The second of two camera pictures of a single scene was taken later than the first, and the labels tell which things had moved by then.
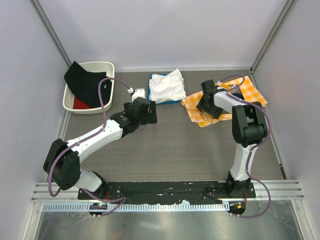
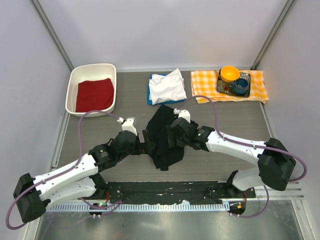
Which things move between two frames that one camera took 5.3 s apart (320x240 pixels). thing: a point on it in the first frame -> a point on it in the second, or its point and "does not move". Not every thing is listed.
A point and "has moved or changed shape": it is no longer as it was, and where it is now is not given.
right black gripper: x=216 y=113 -> x=171 y=133
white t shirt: x=168 y=87 does not move
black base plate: x=145 y=192 does not move
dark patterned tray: x=235 y=90 -> x=226 y=87
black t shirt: x=84 y=85 -> x=163 y=156
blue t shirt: x=148 y=96 does not move
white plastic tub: x=68 y=101 has moved or changed shape
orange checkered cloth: x=190 y=102 -> x=204 y=84
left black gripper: x=150 y=117 -> x=139 y=149
